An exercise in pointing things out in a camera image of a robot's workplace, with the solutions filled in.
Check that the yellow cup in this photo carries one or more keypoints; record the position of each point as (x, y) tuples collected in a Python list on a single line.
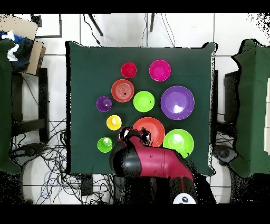
[(114, 123)]

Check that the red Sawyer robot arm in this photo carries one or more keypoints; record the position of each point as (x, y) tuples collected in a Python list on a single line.
[(160, 162)]

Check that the green cup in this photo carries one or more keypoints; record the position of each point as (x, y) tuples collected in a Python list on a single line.
[(103, 145)]

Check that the large orange-red bowl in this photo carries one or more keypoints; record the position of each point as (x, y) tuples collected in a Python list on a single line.
[(153, 126)]

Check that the purple cup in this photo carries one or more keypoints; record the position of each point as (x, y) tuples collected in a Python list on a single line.
[(102, 102)]

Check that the small green bowl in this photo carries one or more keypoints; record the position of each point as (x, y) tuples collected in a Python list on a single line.
[(143, 101)]

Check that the small orange bowl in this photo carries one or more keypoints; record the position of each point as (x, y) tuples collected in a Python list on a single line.
[(120, 88)]

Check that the large green bowl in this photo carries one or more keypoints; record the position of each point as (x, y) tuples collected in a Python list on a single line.
[(179, 141)]

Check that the black power adapter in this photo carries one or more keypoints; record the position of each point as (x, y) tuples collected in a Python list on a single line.
[(86, 186)]

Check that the large purple bowl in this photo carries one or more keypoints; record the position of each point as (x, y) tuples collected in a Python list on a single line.
[(177, 101)]

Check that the red cup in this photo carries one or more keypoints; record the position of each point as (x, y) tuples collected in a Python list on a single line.
[(128, 70)]

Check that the dark green tablecloth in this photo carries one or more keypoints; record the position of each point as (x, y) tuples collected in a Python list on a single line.
[(95, 74)]

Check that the pink bowl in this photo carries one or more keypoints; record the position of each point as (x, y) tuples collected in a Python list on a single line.
[(159, 70)]

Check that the black tripod leg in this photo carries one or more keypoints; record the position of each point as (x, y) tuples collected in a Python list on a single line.
[(96, 25), (152, 23)]

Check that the green cloth covered table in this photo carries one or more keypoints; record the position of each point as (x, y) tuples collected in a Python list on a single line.
[(251, 105), (5, 105)]

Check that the blue and white cloth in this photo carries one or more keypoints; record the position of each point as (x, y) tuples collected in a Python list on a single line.
[(23, 52)]

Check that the cardboard box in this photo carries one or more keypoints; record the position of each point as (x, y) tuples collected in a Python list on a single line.
[(19, 26)]

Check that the black stool frame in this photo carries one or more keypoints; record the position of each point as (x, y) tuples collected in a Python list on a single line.
[(43, 105)]

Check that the black rectangular frame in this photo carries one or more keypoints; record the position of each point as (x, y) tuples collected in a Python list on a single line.
[(60, 25)]

